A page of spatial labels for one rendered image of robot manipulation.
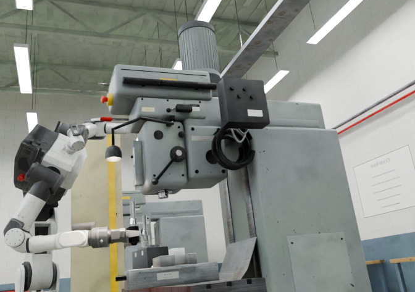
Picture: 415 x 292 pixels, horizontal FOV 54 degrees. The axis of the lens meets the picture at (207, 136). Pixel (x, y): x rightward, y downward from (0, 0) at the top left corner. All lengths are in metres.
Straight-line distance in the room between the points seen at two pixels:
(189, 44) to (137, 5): 6.56
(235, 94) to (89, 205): 2.14
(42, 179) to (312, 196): 1.22
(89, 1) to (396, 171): 6.28
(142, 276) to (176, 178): 0.46
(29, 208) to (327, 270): 1.32
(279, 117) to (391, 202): 4.66
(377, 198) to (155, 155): 5.34
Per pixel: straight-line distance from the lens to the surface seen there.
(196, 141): 1.88
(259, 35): 5.05
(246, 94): 1.77
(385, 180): 6.69
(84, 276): 3.52
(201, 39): 2.18
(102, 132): 2.57
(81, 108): 11.79
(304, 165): 1.96
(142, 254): 2.22
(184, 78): 1.98
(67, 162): 2.07
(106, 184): 3.63
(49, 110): 11.74
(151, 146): 1.83
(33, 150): 2.08
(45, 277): 2.29
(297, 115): 2.20
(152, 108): 1.88
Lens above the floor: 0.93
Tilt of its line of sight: 19 degrees up
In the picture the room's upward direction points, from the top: 6 degrees counter-clockwise
